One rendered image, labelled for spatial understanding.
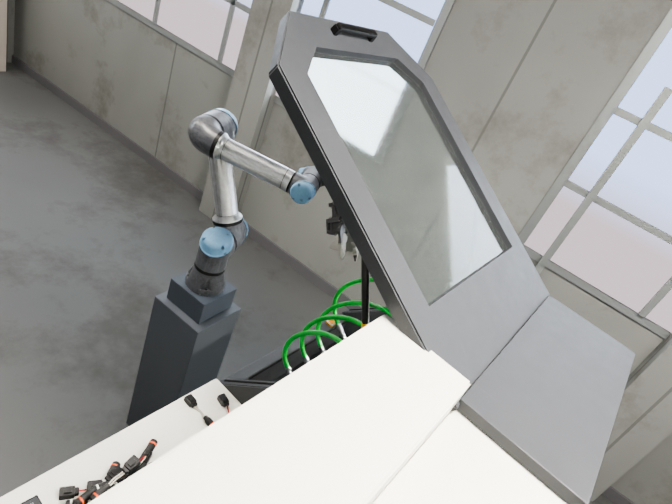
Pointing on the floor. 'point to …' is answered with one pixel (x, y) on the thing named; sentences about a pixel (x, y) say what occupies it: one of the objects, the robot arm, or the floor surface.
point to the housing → (525, 421)
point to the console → (312, 431)
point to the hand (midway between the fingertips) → (350, 257)
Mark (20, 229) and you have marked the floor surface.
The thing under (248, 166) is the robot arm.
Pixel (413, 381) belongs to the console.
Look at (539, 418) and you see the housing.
